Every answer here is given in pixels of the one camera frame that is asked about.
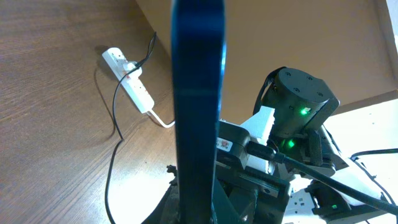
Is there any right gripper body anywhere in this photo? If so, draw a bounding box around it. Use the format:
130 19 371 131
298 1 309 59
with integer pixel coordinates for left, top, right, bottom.
213 121 290 223

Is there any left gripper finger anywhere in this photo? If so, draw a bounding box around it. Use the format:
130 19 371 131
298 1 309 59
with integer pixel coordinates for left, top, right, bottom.
142 165 180 224

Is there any blue Galaxy smartphone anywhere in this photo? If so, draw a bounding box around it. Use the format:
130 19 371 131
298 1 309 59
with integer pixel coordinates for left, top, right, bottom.
171 0 226 223

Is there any black USB charging cable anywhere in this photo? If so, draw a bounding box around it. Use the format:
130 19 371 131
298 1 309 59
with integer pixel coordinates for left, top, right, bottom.
104 31 157 224

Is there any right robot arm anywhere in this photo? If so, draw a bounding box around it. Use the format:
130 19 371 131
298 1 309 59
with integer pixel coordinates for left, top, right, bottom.
211 67 397 223

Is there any white charger adapter plug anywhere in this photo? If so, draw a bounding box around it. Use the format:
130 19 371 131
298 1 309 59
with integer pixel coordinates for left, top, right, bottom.
123 61 142 78

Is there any white power strip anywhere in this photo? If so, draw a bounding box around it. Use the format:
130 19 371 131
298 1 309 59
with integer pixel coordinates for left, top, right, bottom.
102 47 154 113

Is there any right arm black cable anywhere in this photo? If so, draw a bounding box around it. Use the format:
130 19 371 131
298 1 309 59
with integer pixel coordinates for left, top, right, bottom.
246 140 398 215

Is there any white power strip cord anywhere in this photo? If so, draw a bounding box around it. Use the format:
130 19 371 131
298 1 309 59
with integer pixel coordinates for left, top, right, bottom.
146 110 175 129

